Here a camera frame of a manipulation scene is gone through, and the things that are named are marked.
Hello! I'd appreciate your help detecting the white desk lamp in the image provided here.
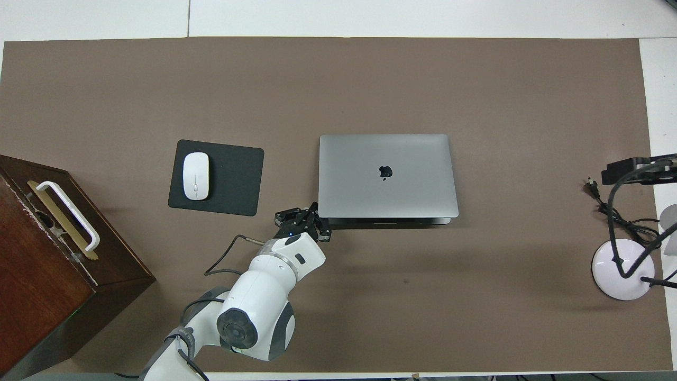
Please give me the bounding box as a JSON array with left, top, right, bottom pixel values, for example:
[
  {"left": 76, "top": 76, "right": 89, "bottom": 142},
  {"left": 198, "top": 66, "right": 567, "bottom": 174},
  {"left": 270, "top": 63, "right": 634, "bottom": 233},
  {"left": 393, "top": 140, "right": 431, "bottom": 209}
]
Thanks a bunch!
[{"left": 591, "top": 204, "right": 677, "bottom": 301}]

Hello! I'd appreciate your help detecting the brown table mat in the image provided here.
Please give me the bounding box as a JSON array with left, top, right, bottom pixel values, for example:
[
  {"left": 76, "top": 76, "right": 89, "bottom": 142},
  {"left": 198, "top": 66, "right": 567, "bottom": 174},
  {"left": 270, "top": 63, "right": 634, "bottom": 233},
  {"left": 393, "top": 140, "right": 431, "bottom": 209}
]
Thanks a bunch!
[{"left": 0, "top": 36, "right": 673, "bottom": 374}]

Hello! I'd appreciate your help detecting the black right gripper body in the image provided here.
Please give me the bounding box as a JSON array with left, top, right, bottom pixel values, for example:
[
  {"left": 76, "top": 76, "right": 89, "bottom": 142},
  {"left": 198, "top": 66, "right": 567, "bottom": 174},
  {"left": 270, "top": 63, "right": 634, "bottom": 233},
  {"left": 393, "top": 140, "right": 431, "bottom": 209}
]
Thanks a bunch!
[{"left": 637, "top": 153, "right": 677, "bottom": 185}]

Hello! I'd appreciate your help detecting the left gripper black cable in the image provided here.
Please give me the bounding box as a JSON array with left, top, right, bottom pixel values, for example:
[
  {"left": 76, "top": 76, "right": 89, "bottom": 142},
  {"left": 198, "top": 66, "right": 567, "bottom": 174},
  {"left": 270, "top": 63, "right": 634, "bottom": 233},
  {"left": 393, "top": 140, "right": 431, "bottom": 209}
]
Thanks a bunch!
[{"left": 177, "top": 234, "right": 265, "bottom": 381}]

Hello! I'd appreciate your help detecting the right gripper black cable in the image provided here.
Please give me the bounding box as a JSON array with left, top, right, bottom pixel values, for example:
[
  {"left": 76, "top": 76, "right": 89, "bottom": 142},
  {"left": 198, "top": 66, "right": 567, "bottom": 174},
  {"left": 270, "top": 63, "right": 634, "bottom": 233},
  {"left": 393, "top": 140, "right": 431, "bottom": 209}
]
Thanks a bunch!
[{"left": 607, "top": 161, "right": 677, "bottom": 279}]

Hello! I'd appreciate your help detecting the black lamp power cable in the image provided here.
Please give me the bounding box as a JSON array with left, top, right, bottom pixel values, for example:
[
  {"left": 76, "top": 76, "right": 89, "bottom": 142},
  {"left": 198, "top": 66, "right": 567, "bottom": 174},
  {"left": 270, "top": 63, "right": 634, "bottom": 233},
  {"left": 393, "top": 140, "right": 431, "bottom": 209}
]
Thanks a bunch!
[{"left": 586, "top": 179, "right": 663, "bottom": 250}]

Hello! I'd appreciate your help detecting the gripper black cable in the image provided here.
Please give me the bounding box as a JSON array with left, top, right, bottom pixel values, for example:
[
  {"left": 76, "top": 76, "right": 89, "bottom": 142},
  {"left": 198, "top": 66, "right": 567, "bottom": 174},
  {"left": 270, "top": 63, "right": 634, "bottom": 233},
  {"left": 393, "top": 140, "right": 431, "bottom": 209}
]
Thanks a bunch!
[
  {"left": 177, "top": 234, "right": 265, "bottom": 381},
  {"left": 607, "top": 161, "right": 677, "bottom": 279}
]

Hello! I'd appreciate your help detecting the brass handle plate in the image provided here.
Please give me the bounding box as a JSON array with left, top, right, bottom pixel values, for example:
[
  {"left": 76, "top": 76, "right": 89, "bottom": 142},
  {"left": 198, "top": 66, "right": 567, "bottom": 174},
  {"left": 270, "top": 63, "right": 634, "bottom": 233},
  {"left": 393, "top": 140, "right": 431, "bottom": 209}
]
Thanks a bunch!
[{"left": 26, "top": 180, "right": 99, "bottom": 261}]

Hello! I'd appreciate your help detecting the grey aluminium laptop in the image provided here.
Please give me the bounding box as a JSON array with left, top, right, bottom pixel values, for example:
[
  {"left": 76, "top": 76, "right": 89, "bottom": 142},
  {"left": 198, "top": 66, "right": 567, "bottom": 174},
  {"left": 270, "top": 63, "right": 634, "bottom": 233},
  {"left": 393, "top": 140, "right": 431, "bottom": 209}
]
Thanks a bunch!
[{"left": 318, "top": 133, "right": 460, "bottom": 226}]

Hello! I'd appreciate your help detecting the white computer mouse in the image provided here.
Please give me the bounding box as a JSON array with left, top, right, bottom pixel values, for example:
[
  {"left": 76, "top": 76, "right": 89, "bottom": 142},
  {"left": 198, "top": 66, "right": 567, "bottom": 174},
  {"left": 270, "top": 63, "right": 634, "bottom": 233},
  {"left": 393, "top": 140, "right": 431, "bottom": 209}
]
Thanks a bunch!
[{"left": 182, "top": 152, "right": 211, "bottom": 201}]

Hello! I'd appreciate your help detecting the black mouse pad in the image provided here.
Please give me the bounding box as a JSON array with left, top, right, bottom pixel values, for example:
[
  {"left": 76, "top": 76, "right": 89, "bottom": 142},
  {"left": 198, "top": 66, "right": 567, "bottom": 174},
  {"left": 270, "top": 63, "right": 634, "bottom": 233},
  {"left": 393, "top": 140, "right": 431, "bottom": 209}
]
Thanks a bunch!
[{"left": 168, "top": 139, "right": 265, "bottom": 217}]

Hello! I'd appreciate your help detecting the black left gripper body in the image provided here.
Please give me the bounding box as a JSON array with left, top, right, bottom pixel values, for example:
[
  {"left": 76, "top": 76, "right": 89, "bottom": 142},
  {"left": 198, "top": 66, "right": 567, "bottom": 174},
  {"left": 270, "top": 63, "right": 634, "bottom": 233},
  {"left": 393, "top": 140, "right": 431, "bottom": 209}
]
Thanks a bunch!
[{"left": 272, "top": 220, "right": 323, "bottom": 244}]

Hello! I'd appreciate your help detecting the white box handle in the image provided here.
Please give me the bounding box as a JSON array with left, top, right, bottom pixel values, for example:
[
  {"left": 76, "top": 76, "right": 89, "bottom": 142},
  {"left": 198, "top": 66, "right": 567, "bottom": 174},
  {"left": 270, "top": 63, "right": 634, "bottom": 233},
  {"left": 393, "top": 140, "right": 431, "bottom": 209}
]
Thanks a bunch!
[{"left": 35, "top": 181, "right": 100, "bottom": 252}]

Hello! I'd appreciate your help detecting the dark brown wooden box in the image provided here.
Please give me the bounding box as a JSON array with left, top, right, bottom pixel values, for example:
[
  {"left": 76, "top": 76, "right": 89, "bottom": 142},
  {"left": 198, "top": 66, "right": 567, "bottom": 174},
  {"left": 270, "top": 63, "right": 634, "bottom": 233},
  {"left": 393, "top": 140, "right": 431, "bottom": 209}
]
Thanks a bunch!
[{"left": 0, "top": 155, "right": 157, "bottom": 381}]

